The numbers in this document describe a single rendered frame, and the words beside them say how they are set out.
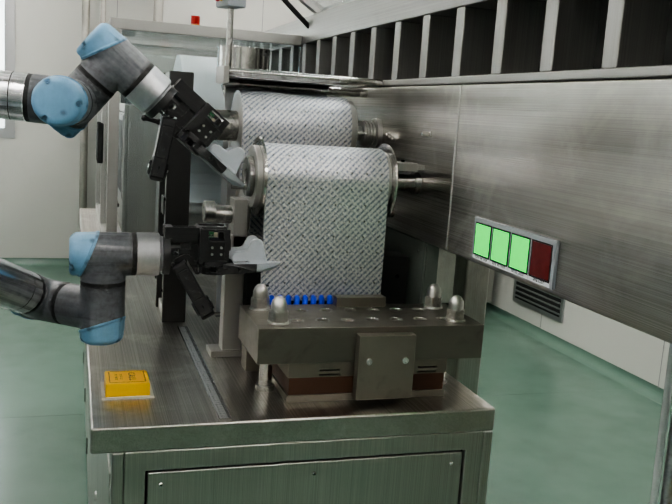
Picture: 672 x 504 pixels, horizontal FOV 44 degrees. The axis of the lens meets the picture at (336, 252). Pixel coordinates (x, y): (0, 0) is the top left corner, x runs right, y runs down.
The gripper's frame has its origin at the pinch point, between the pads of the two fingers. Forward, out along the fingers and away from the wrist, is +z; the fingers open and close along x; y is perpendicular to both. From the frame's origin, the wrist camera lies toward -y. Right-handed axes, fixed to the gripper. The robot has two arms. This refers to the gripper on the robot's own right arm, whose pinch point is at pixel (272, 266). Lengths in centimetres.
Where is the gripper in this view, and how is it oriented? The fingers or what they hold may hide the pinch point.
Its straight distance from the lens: 150.7
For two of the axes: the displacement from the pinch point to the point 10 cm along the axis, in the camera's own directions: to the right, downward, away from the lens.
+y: 0.6, -9.8, -1.7
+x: -3.0, -1.8, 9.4
